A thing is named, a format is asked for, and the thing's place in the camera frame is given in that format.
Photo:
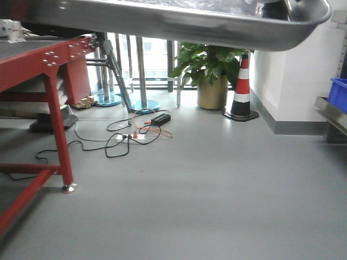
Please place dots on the silver metal tray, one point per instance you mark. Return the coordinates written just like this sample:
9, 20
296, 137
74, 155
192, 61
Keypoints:
267, 26

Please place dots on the black power adapter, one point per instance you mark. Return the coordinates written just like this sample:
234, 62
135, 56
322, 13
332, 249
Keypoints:
161, 119

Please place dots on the white power strip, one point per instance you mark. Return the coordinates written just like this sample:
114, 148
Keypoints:
138, 138

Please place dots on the blue round stand base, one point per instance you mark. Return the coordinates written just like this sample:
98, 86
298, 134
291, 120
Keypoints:
147, 105

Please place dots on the orange white traffic cone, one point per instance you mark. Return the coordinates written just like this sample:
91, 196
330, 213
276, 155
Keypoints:
240, 110

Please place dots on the green potted plant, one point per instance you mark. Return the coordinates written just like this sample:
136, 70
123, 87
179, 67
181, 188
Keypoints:
211, 69

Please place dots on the blue crate far right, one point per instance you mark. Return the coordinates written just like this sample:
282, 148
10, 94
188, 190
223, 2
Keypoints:
337, 95

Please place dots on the red metal table frame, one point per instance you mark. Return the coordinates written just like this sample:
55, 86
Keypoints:
46, 57

